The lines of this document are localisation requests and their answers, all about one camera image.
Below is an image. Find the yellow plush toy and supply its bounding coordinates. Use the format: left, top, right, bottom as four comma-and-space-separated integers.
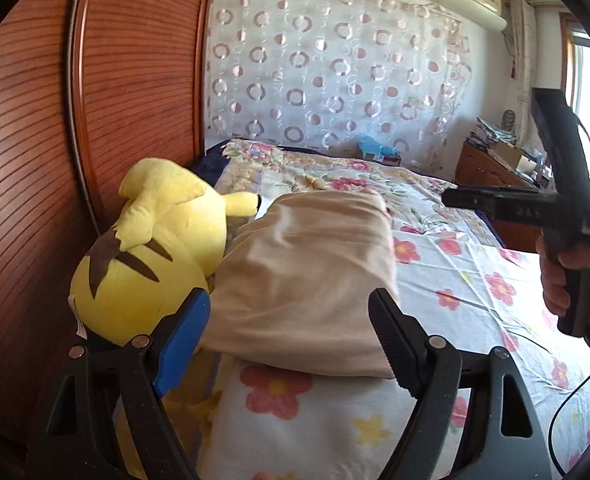
70, 157, 262, 348

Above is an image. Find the wooden low cabinet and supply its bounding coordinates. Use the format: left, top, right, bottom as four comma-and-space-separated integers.
455, 140, 560, 253

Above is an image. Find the black cable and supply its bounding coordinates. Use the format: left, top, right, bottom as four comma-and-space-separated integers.
547, 366, 590, 480

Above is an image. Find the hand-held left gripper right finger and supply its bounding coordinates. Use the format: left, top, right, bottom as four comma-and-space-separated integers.
368, 287, 556, 480

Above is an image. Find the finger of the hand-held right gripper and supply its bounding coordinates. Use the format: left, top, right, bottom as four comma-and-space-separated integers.
442, 186, 544, 222

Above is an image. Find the stack of newspapers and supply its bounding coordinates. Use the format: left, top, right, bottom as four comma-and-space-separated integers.
475, 117, 518, 148

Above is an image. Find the floral blanket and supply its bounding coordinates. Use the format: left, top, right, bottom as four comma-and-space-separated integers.
215, 140, 506, 248

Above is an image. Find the person's right hand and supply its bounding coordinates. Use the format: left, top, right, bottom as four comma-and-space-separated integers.
535, 232, 590, 322

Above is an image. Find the peach printed t-shirt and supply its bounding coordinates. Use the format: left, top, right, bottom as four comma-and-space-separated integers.
197, 191, 398, 378

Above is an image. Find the white flower-print sheet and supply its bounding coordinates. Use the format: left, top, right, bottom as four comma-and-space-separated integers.
115, 230, 590, 480

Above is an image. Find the blue cardboard box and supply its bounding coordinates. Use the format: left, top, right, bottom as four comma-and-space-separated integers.
357, 135, 402, 166

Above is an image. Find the open brown cardboard box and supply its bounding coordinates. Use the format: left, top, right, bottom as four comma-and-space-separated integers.
495, 140, 536, 171

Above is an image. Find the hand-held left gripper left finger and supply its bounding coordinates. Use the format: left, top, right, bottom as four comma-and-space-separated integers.
27, 287, 212, 480

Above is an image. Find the circle-patterned sheer curtain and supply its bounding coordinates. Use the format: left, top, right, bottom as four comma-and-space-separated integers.
205, 0, 470, 178

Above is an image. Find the bundled pale window curtain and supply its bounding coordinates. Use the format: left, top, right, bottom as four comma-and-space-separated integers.
507, 0, 538, 146

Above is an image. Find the wooden slatted wardrobe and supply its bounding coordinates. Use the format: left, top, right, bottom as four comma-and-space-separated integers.
0, 0, 218, 461

